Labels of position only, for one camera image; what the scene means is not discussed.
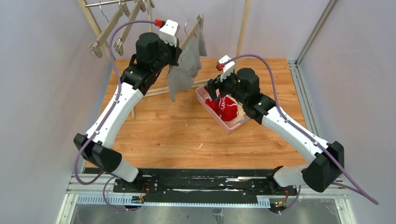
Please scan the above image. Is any grey striped underwear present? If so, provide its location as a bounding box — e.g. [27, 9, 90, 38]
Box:
[167, 28, 207, 102]

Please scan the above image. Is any wooden clip hanger striped underwear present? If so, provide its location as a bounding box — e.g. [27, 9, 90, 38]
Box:
[180, 14, 204, 50]

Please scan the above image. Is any wooden clip hanger red underwear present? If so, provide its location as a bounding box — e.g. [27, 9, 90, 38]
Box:
[145, 0, 155, 32]

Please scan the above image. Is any wooden clip hanger cream underwear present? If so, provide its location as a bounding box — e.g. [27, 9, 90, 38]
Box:
[113, 0, 146, 56]

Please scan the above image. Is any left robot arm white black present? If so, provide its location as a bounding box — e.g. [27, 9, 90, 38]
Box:
[73, 32, 182, 184]

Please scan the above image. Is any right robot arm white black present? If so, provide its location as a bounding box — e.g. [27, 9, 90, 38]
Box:
[205, 68, 344, 193]

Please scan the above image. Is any empty wooden clip hanger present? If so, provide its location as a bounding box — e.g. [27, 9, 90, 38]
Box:
[89, 0, 130, 58]

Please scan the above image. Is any pink plastic basket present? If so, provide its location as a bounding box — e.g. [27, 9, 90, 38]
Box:
[195, 86, 249, 134]

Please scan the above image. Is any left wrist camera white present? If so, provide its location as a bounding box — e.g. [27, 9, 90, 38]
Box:
[159, 20, 180, 47]

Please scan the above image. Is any wooden clothes rack frame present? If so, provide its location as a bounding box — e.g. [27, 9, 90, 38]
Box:
[77, 0, 252, 119]

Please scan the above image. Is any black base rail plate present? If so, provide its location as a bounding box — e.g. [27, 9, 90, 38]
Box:
[97, 168, 298, 210]

